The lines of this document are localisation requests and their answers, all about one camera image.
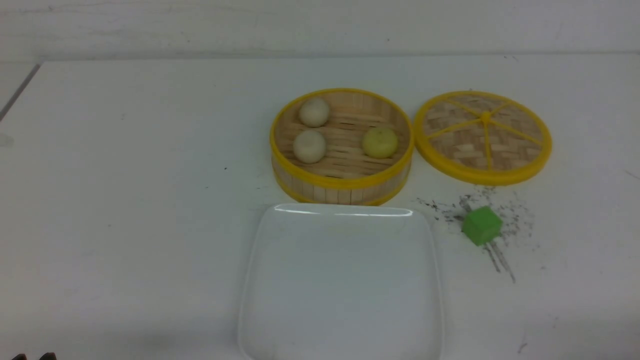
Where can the yellow-rimmed bamboo steamer lid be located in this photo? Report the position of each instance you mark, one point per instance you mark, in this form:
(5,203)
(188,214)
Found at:
(482,138)

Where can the white square plate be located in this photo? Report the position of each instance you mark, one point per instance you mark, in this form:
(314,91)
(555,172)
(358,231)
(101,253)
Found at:
(342,282)

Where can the white steamed bun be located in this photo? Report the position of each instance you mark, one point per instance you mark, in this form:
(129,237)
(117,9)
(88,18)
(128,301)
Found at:
(314,112)
(309,147)

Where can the yellow-rimmed bamboo steamer basket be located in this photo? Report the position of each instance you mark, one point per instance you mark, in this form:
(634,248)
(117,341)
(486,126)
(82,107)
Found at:
(345,175)

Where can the yellow steamed bun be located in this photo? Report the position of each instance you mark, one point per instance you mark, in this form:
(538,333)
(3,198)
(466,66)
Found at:
(380,142)

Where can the white steamed bun front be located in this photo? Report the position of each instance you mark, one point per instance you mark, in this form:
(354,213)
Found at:
(309,147)

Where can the green cube block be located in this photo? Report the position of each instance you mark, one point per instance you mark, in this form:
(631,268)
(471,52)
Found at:
(482,225)

